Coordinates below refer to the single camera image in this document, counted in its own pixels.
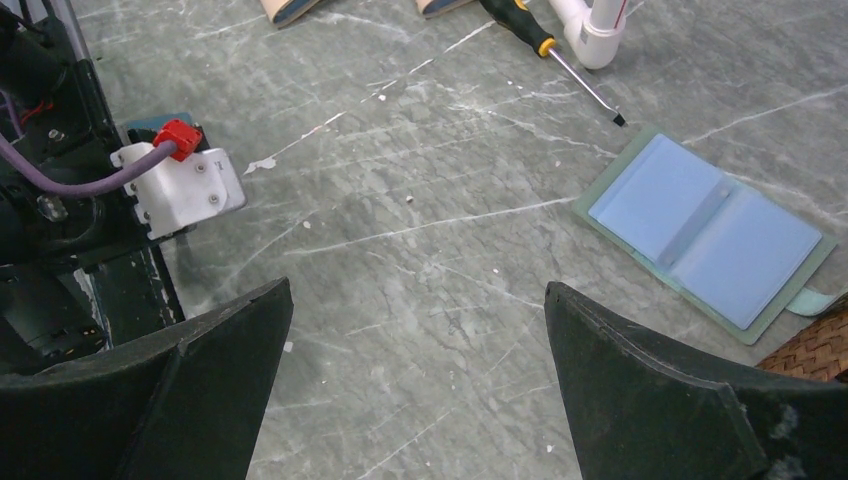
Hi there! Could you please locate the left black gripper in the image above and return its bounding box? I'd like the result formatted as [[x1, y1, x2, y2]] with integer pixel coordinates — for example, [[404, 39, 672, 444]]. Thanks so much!
[[1, 1, 185, 371]]

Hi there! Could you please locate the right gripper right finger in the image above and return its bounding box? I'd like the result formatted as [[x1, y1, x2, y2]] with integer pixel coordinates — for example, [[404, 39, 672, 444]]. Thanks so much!
[[544, 281, 847, 479]]

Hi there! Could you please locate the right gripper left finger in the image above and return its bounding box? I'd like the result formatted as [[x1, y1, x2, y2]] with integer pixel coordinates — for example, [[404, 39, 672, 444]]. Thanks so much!
[[1, 278, 294, 479]]

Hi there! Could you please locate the teal blue card holder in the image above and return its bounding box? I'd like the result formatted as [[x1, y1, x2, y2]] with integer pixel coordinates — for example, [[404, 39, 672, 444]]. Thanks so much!
[[124, 112, 197, 143]]

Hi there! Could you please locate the open green card holder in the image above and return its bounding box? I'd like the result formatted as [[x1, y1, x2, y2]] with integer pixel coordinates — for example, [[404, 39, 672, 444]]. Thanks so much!
[[573, 125, 847, 345]]

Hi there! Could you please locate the beige card holder lower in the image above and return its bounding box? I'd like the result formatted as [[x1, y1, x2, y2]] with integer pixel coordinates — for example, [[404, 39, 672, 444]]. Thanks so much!
[[260, 0, 319, 28]]

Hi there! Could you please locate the brown wicker basket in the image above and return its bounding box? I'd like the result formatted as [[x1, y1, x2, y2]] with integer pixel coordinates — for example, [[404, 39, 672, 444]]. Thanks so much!
[[756, 311, 847, 384]]

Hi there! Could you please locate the black yellow screwdriver near pipe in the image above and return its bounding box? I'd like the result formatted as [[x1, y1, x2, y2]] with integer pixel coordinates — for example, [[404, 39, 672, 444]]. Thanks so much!
[[480, 0, 627, 127]]

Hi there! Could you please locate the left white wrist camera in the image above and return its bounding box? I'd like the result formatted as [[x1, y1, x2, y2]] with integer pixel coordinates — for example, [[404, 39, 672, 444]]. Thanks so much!
[[123, 142, 248, 240]]

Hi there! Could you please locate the white PVC pipe frame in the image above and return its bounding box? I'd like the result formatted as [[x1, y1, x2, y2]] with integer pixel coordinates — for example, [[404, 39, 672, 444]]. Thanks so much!
[[548, 0, 629, 70]]

